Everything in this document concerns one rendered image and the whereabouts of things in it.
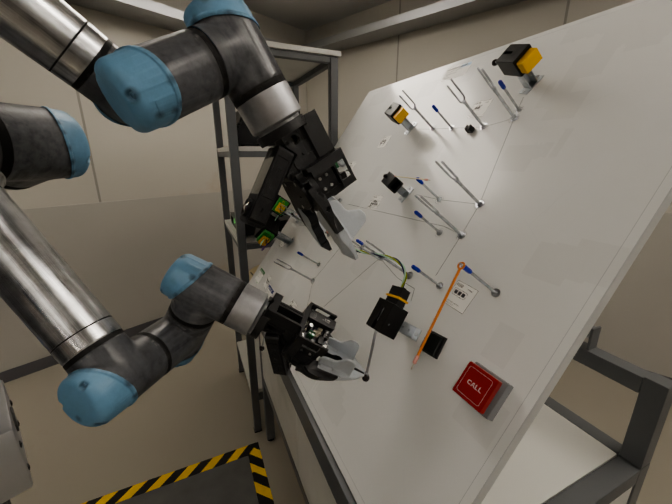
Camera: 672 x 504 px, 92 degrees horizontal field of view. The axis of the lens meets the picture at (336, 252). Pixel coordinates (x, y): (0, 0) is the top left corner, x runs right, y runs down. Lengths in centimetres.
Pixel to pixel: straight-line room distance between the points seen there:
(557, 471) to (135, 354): 82
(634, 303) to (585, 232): 227
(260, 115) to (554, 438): 91
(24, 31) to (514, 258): 69
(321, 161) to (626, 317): 261
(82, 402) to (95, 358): 5
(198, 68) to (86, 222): 252
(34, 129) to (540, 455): 111
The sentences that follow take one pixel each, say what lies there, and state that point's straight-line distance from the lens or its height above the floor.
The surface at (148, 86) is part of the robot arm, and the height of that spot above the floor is 149.
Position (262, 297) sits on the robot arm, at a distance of 53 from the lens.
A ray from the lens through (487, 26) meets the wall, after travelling 299.
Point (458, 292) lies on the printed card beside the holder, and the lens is 62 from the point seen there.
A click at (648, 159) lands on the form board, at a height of 142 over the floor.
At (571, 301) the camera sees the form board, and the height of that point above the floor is 123.
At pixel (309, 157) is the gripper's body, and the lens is 47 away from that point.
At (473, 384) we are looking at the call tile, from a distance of 52.
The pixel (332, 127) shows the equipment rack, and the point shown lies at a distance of 157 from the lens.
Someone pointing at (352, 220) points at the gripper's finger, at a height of 133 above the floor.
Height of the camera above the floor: 142
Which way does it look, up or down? 17 degrees down
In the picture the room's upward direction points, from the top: straight up
